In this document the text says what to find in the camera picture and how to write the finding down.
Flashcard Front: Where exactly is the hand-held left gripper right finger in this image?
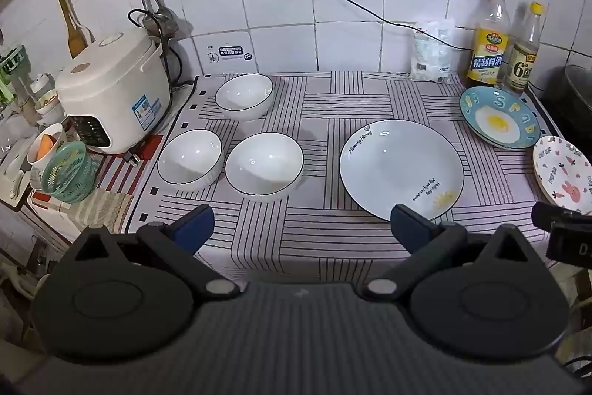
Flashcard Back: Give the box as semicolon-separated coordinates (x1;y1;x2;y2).
363;204;546;304

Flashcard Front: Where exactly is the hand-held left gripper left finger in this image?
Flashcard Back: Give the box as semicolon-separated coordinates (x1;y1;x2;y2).
60;204;242;304

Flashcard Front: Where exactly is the large pale blue plate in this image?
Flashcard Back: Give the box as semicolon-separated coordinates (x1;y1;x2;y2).
339;120;465;222

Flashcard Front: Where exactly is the white bowl with dark rim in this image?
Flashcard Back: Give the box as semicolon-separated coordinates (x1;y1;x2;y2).
215;73;275;122
225;133;305;202
157;129;224;193

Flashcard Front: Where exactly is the white bunny carrot print plate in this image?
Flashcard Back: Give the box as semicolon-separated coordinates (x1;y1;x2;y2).
532;136;592;205

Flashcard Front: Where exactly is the blue fried egg print plate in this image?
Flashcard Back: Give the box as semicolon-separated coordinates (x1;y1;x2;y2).
459;86;541;151

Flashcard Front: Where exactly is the red cloth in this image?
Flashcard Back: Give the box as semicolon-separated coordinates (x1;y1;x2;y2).
89;134;165;193

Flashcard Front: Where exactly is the beige woven cloth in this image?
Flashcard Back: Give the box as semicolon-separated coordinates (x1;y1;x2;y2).
59;188;135;235

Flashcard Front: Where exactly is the striped tablecloth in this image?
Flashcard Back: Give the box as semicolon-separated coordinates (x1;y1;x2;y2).
125;71;563;285

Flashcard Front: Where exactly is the black pot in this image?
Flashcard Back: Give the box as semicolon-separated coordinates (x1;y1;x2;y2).
540;64;592;147

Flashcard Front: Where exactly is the green plastic basket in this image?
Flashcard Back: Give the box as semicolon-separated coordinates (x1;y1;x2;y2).
41;140;94;204

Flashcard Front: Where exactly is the cream rice cooker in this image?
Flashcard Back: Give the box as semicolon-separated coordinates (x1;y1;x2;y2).
54;27;173;155

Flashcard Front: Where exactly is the white cup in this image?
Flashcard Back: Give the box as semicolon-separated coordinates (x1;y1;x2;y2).
26;123;66;167

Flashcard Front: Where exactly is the yellow cap vinegar bottle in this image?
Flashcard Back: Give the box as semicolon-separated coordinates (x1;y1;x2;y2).
502;1;542;95

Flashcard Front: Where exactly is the white plastic salt bag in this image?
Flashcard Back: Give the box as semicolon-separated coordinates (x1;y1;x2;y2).
409;19;457;84

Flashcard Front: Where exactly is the yellow label oil bottle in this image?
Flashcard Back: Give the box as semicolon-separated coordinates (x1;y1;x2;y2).
465;0;511;88

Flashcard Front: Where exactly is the small patterned bowl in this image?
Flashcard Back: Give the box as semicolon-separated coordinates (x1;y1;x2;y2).
30;73;66;125

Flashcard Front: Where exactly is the wooden spatula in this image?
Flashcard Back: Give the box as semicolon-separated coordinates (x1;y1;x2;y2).
48;0;96;58

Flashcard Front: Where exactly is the green plastic holder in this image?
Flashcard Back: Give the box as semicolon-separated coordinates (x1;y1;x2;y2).
0;45;29;100

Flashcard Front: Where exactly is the black rice cooker cord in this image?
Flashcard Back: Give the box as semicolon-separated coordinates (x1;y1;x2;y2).
127;9;186;167

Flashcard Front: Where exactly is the white wall sticker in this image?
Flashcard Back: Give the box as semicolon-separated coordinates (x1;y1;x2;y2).
206;43;258;64

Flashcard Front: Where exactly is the black power cable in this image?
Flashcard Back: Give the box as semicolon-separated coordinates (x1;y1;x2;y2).
323;0;472;51

